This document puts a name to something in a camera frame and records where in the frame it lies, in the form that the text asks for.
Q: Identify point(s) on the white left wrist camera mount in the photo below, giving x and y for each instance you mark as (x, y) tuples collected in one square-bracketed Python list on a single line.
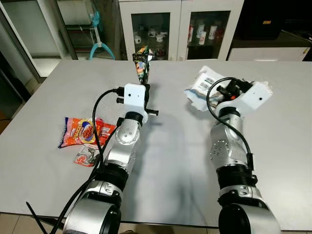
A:
[(134, 95)]

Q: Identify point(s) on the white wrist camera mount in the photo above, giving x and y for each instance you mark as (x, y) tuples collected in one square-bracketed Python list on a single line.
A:
[(134, 95), (256, 97)]

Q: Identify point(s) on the teal legged stand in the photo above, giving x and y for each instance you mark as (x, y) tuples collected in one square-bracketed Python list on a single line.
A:
[(100, 46)]

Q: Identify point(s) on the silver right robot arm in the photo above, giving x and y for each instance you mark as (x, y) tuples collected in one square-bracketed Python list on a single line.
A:
[(226, 146)]

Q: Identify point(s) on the white glass door cabinet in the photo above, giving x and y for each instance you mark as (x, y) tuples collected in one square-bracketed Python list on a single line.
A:
[(178, 29)]

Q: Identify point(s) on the dark green snack wrapper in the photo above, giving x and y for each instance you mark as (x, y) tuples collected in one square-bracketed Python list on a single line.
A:
[(142, 63)]

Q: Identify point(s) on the white crumpled tissue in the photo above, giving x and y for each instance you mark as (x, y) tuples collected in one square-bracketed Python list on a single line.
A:
[(265, 84)]

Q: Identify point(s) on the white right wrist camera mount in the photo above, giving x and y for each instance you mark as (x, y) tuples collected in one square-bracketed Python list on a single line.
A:
[(256, 97)]

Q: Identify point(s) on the black cabinet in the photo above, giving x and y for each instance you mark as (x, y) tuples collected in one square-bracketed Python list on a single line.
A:
[(273, 19)]

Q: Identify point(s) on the orange blue snack packet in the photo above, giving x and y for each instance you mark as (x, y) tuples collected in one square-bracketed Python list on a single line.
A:
[(80, 131)]

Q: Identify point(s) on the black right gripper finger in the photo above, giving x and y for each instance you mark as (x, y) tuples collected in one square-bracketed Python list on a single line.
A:
[(234, 82)]

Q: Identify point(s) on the small red white packet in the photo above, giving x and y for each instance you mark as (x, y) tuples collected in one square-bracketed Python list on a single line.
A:
[(85, 157)]

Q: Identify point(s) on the white folding table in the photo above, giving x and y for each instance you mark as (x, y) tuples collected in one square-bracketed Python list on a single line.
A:
[(170, 161)]

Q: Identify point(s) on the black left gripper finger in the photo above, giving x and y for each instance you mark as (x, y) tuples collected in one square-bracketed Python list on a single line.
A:
[(146, 84)]

